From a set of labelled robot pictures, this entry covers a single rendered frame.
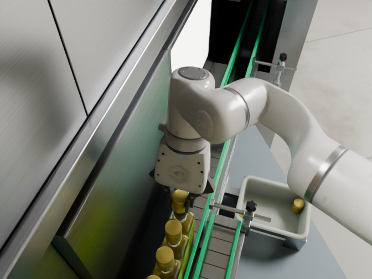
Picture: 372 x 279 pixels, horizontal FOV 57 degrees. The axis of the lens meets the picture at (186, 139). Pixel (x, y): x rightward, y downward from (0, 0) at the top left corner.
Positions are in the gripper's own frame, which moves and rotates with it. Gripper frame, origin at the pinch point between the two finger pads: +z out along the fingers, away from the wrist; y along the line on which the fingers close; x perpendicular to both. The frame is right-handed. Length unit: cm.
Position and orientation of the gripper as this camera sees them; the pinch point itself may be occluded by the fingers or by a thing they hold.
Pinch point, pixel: (179, 198)
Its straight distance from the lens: 72.4
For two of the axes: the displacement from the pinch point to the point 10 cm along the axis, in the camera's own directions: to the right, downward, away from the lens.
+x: 2.9, -5.6, 7.8
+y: 9.5, 2.4, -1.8
